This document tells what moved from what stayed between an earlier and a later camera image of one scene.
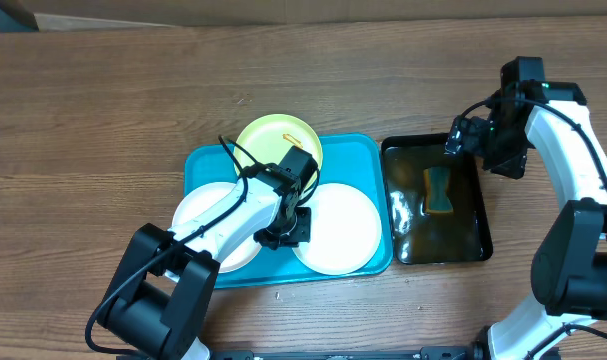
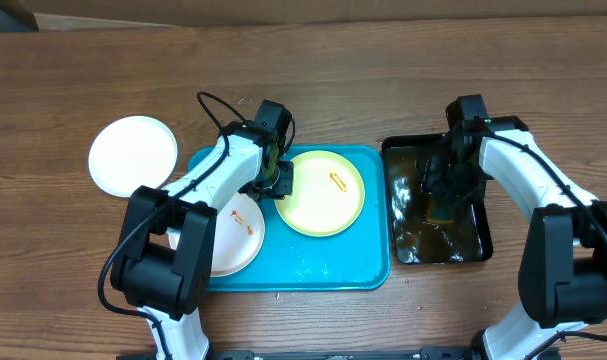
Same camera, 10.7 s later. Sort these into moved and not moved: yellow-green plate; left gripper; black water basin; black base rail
Moved: yellow-green plate; left gripper
Not moved: black water basin; black base rail
